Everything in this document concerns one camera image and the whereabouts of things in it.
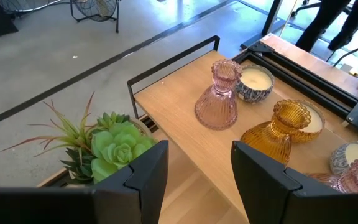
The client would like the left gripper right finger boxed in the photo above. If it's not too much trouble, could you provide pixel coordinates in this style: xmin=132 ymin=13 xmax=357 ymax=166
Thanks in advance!
xmin=231 ymin=140 xmax=358 ymax=224

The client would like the black wire floor fan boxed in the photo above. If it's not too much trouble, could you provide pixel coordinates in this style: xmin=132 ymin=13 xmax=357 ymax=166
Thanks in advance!
xmin=70 ymin=0 xmax=120 ymax=34
xmin=0 ymin=0 xmax=62 ymax=17

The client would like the amber ribbed glass candlestick holder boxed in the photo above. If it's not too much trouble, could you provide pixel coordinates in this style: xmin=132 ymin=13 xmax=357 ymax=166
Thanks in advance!
xmin=240 ymin=99 xmax=312 ymax=165

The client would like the wooden shelf with black frame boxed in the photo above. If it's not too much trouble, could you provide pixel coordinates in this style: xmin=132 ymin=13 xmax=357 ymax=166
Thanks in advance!
xmin=126 ymin=34 xmax=358 ymax=224

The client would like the black desk leg frame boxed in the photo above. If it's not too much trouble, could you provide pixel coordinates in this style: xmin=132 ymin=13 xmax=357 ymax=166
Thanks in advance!
xmin=240 ymin=0 xmax=284 ymax=50

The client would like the light blue patterned candle bowl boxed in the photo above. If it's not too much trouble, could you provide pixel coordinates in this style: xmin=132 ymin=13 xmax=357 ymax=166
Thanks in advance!
xmin=329 ymin=140 xmax=358 ymax=175

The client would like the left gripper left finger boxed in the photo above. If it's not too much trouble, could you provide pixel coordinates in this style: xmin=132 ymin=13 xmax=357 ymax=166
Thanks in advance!
xmin=0 ymin=139 xmax=170 ymax=224

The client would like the black aluminium table frame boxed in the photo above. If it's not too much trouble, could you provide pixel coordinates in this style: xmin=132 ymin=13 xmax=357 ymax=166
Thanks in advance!
xmin=231 ymin=40 xmax=358 ymax=119

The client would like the person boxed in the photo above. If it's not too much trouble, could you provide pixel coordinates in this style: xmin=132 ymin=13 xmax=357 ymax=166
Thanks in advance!
xmin=295 ymin=0 xmax=358 ymax=52

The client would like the orange yellow patterned candle bowl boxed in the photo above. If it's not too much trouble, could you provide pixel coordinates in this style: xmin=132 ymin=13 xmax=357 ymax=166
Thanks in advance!
xmin=290 ymin=99 xmax=326 ymax=143

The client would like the dark blue patterned candle bowl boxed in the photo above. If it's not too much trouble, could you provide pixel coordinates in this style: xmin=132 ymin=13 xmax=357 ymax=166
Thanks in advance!
xmin=234 ymin=64 xmax=275 ymax=104

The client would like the green succulent plant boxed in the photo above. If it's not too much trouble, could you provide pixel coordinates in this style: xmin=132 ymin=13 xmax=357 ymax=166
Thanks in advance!
xmin=0 ymin=91 xmax=158 ymax=185

